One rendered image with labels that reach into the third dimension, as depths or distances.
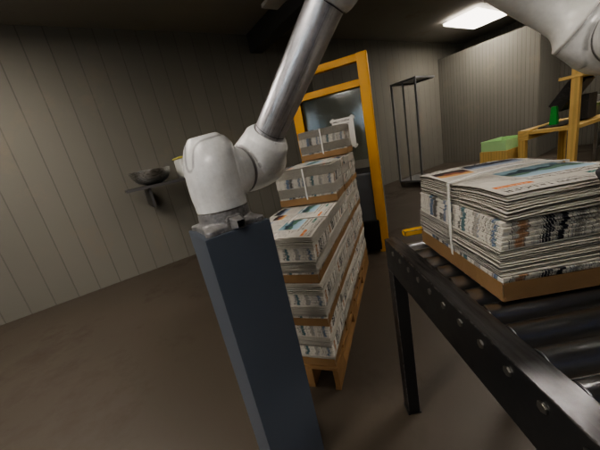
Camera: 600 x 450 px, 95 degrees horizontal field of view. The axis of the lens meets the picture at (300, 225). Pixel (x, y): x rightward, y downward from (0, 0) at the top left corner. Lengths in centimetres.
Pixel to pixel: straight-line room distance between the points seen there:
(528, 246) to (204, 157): 76
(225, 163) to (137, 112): 346
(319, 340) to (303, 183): 90
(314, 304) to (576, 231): 93
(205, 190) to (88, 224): 340
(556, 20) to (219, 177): 76
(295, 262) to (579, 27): 103
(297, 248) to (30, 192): 344
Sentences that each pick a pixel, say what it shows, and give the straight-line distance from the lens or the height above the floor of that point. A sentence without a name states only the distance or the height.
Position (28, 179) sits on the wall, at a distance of 418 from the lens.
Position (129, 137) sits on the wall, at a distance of 416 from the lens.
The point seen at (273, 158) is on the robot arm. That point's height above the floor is 117.
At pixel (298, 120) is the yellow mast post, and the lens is 287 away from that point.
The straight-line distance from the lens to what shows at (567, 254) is 75.
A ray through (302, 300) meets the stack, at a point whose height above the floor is 51.
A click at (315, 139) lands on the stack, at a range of 227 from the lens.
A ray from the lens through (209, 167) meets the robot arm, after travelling 80.
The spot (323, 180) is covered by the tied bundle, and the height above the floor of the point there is 97.
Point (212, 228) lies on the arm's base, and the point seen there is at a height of 102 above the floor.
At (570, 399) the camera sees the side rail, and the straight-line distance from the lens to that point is 56.
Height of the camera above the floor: 119
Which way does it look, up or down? 16 degrees down
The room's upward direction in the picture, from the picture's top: 12 degrees counter-clockwise
